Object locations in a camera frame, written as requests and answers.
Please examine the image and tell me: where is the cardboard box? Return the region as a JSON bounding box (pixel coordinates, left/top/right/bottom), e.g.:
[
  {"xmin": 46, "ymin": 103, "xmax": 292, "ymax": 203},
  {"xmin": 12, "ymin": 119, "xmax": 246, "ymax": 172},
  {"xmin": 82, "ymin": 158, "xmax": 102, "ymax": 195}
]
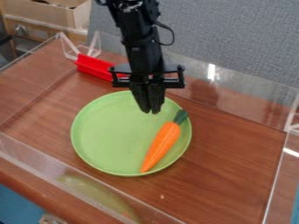
[{"xmin": 0, "ymin": 0, "xmax": 91, "ymax": 29}]

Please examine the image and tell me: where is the red plastic block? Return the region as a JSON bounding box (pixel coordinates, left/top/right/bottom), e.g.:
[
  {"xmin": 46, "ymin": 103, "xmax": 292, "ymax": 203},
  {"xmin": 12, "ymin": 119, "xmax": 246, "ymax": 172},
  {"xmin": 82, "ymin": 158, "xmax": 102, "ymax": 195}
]
[{"xmin": 75, "ymin": 54, "xmax": 114, "ymax": 82}]

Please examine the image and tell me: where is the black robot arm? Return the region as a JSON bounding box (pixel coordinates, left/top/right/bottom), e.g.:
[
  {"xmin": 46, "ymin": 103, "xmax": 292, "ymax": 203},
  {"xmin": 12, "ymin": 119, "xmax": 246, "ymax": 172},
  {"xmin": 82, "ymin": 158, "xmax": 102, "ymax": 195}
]
[{"xmin": 95, "ymin": 0, "xmax": 184, "ymax": 114}]

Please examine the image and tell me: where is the black cable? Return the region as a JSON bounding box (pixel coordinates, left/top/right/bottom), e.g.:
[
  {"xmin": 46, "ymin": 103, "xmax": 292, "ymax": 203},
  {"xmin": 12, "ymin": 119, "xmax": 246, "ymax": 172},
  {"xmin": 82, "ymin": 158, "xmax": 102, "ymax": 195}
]
[{"xmin": 154, "ymin": 20, "xmax": 176, "ymax": 47}]

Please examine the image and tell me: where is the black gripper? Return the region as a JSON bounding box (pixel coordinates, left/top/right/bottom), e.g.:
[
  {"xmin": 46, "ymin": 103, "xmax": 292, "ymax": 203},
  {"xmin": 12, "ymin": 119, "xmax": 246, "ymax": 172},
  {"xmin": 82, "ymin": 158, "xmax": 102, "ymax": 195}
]
[{"xmin": 108, "ymin": 40, "xmax": 184, "ymax": 114}]

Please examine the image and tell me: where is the clear acrylic enclosure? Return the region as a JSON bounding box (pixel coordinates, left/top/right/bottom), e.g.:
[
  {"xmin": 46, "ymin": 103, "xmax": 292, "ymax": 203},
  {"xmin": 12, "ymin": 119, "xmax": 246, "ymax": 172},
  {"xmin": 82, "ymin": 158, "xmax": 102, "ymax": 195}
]
[{"xmin": 0, "ymin": 38, "xmax": 299, "ymax": 224}]

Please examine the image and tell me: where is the green round plate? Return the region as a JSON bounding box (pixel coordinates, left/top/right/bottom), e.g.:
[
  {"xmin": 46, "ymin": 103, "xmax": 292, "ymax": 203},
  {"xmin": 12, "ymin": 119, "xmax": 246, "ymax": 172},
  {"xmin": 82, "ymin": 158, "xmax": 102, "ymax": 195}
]
[{"xmin": 70, "ymin": 91, "xmax": 192, "ymax": 177}]

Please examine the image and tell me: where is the orange toy carrot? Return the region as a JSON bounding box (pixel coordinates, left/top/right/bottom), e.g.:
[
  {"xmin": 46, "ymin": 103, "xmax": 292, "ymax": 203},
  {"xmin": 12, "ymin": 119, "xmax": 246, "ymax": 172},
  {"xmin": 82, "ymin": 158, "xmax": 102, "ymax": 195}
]
[{"xmin": 140, "ymin": 109, "xmax": 188, "ymax": 172}]

